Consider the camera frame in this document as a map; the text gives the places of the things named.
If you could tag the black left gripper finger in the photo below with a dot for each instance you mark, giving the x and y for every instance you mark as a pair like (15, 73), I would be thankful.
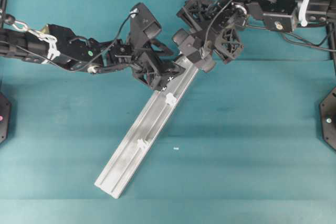
(169, 70)

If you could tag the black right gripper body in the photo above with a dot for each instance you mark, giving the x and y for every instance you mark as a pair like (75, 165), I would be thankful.
(214, 22)

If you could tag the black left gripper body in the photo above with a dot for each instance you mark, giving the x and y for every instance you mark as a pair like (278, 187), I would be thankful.
(145, 62)

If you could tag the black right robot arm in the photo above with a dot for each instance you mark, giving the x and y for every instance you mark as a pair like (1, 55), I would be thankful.
(285, 16)

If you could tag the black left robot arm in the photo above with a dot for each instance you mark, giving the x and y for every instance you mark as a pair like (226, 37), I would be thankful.
(73, 53)

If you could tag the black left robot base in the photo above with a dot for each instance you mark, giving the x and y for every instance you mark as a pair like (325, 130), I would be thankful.
(5, 117)

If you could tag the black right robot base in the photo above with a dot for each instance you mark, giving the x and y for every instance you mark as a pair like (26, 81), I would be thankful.
(327, 118)

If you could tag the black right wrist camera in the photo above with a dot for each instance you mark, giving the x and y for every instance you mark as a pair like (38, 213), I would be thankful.
(190, 46)

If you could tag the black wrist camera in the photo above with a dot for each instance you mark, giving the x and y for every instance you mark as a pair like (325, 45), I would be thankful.
(143, 25)
(190, 46)

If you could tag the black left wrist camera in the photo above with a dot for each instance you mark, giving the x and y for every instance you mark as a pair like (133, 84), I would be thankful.
(143, 25)

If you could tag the silver aluminium rail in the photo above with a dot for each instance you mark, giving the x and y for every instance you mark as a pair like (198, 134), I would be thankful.
(142, 134)

